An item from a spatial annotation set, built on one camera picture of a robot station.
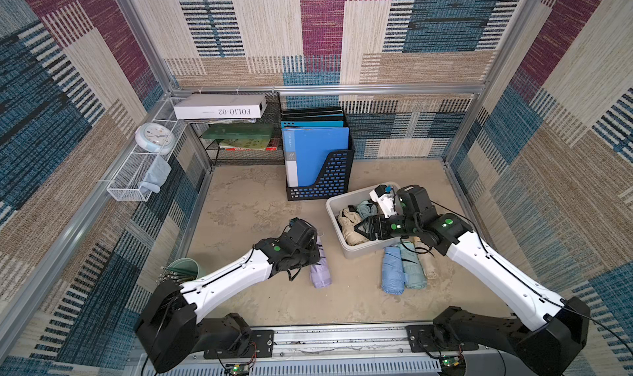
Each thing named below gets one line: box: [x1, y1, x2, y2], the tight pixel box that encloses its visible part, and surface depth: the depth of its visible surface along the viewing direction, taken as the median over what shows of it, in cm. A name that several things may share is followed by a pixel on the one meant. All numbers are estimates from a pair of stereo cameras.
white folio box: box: [173, 94, 268, 120], surface depth 81 cm
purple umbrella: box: [309, 236, 332, 290], surface depth 80 cm
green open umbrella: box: [165, 257, 200, 281], surface depth 76 cm
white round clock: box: [135, 122, 176, 155], surface depth 75 cm
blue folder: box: [281, 126, 350, 188], surface depth 95 cm
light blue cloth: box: [139, 155, 173, 194], surface depth 70 cm
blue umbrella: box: [381, 246, 408, 296], surface depth 85 cm
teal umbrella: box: [399, 241, 428, 290], surface depth 85 cm
